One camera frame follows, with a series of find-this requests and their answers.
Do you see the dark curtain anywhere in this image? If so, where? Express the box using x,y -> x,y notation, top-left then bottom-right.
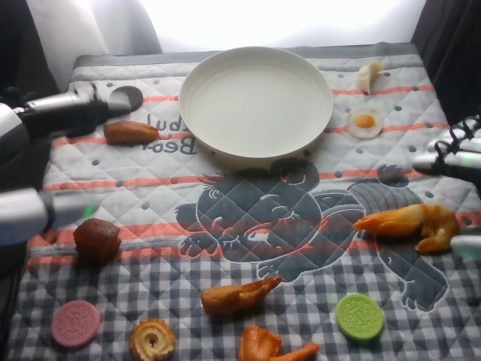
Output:
0,0 -> 63,99
410,0 -> 481,127

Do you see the grey quilt with bear print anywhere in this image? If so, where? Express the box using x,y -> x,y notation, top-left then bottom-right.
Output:
0,41 -> 481,361

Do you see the large fried shrimp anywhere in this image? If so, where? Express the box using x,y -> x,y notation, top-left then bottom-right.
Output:
353,203 -> 460,253

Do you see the black coiled cable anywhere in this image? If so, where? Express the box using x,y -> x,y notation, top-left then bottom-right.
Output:
434,114 -> 481,165

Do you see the dark brown sandwich cookie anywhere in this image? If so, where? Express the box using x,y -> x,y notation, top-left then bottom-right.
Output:
107,85 -> 143,113

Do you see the swirl butter cookie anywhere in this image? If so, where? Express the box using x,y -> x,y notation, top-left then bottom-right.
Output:
129,317 -> 177,361

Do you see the green sandwich cookie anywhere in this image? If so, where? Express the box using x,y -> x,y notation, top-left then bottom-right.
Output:
335,294 -> 386,341

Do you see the white dumpling toy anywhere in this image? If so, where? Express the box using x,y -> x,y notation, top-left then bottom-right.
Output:
357,61 -> 386,96

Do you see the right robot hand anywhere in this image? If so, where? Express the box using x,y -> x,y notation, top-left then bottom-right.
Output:
411,127 -> 481,261

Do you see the fried tempura shrimp toy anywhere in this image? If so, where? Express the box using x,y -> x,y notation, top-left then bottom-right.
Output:
201,275 -> 283,316

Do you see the white curtain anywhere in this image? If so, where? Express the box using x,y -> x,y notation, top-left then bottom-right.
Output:
77,0 -> 166,56

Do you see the fried egg toy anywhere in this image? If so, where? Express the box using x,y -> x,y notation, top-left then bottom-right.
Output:
346,107 -> 383,139

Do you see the white round plate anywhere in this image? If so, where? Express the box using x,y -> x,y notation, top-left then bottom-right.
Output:
178,46 -> 334,166

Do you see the pink sandwich cookie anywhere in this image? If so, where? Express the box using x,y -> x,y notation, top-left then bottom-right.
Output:
51,299 -> 101,351

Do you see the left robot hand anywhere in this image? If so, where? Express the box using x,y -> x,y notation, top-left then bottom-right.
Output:
0,83 -> 131,246

